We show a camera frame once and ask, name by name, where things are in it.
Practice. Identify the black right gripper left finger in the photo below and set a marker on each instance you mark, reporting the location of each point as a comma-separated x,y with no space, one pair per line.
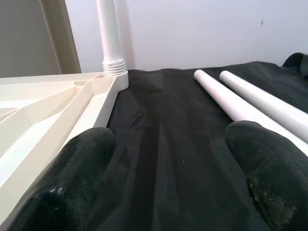
72,183

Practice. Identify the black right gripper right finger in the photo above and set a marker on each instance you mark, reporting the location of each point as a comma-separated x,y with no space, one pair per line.
276,180

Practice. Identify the white plastic table top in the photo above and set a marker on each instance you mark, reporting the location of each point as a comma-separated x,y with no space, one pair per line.
48,108

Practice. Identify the white plastic table leg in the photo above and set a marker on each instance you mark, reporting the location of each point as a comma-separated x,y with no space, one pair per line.
110,36
264,101
216,93

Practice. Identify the black table cloth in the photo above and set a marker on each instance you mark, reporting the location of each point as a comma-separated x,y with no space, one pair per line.
168,144

